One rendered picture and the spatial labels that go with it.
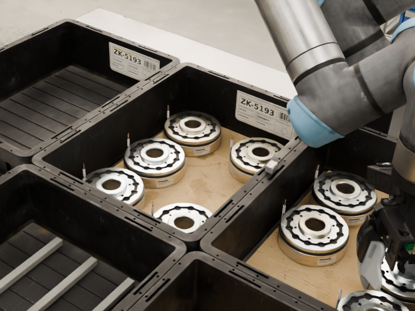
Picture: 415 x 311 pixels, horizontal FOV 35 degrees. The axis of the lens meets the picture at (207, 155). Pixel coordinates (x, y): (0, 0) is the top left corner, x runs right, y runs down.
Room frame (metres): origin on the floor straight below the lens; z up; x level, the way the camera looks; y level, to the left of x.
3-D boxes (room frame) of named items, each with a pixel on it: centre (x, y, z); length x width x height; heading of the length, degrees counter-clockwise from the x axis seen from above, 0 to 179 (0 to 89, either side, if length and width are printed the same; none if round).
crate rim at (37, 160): (0.86, 0.03, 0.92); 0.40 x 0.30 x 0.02; 148
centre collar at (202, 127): (0.99, 0.03, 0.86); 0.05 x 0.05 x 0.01
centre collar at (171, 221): (0.73, 0.03, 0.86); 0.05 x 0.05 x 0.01
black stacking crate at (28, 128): (1.02, 0.29, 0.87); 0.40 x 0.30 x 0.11; 148
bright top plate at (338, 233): (0.74, -0.16, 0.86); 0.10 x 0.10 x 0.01
